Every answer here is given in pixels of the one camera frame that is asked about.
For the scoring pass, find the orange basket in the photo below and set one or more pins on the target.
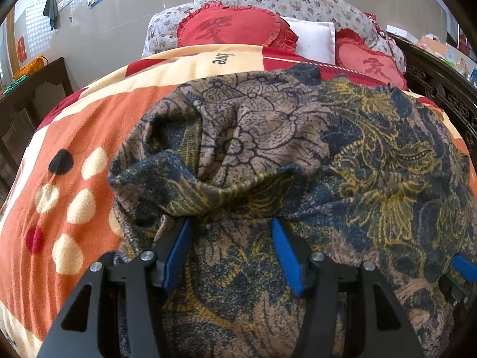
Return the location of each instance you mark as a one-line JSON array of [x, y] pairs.
[[33, 66]]

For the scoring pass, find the dark cloth hanging on wall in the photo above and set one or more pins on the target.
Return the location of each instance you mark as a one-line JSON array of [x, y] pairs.
[[51, 11]]

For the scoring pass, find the orange red cream blanket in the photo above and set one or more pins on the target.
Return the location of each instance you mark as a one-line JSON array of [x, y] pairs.
[[59, 215]]

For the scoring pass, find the dark carved wooden cabinet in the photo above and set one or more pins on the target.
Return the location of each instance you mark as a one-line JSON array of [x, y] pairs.
[[429, 76]]

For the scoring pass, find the small red heart pillow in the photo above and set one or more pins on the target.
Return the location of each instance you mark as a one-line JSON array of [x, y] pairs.
[[352, 53]]

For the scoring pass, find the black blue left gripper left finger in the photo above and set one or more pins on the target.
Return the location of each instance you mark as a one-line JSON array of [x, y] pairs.
[[88, 323]]

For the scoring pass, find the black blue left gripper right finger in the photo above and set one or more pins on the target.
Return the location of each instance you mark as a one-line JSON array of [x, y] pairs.
[[375, 324]]

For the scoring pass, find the floral grey headboard cushion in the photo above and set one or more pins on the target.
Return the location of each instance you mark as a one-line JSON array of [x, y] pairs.
[[161, 33]]

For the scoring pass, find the brown blue floral garment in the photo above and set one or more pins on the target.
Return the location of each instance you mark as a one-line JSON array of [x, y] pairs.
[[362, 173]]

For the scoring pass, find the dark wooden side table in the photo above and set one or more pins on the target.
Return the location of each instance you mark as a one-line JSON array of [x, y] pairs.
[[22, 111]]

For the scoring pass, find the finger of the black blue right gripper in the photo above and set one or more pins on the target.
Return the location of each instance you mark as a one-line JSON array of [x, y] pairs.
[[458, 285]]

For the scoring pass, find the large red heart pillow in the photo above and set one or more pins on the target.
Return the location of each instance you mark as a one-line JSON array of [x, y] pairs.
[[215, 23]]

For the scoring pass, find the white square pillow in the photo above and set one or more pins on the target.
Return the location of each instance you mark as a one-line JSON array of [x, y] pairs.
[[316, 40]]

